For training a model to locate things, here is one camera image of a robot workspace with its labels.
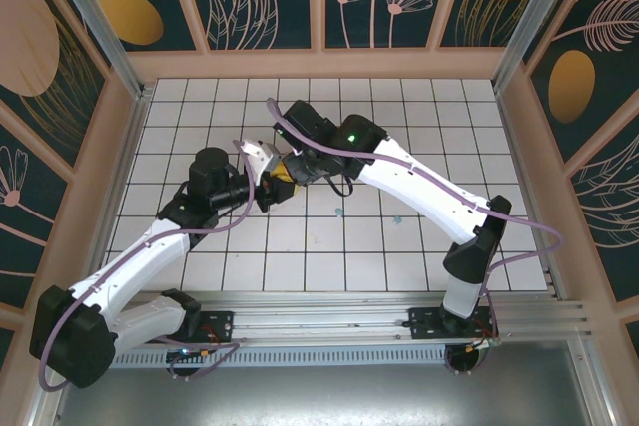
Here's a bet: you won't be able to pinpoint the grey metal sheet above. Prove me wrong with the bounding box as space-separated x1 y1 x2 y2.
29 340 615 426

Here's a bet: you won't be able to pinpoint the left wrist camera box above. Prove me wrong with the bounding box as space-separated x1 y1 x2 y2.
233 138 280 174

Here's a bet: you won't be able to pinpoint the thin black cable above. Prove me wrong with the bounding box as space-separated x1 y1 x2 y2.
326 172 361 198

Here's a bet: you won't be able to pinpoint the aluminium table edge rail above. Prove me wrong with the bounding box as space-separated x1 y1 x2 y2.
493 86 570 302
87 89 154 297

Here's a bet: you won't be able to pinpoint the aluminium arm base rail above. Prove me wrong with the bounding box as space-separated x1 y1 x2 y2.
99 289 595 350

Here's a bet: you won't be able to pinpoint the slotted grey cable duct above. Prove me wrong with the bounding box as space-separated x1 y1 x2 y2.
112 348 450 368

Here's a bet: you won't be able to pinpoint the wall art panel orange oval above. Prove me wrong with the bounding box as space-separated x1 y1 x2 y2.
52 0 200 54

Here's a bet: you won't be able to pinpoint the aluminium frame post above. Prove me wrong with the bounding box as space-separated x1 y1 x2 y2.
491 0 586 96
39 0 151 101

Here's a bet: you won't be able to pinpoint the small controller board with wires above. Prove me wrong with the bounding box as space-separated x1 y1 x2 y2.
167 344 217 365
463 335 501 355

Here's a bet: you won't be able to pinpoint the wall art panel single flower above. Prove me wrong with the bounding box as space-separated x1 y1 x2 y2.
0 116 71 310

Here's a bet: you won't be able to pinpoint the wall art panel big circle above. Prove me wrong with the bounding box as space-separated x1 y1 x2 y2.
0 0 111 171

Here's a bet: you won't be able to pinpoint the wall art panel feathery leaves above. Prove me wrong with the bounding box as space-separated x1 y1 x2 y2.
522 0 639 168

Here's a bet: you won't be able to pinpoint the wall art panel outlined leaves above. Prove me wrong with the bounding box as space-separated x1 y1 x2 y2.
568 131 639 305

